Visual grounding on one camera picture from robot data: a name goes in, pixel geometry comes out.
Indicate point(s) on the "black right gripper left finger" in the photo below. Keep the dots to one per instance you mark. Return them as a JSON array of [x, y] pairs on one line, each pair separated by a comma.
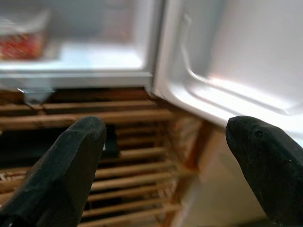
[[54, 179]]

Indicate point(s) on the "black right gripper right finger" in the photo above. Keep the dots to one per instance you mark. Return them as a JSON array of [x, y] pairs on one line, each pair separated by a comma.
[[272, 170]]

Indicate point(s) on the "clear container with red meat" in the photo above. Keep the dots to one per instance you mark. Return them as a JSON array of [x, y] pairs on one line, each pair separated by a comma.
[[21, 45]]

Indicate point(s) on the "white fridge door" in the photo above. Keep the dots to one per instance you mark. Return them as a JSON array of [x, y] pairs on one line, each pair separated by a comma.
[[236, 47]]

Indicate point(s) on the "wooden slatted rack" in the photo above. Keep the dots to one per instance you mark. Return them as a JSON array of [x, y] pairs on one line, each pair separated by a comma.
[[142, 116]]

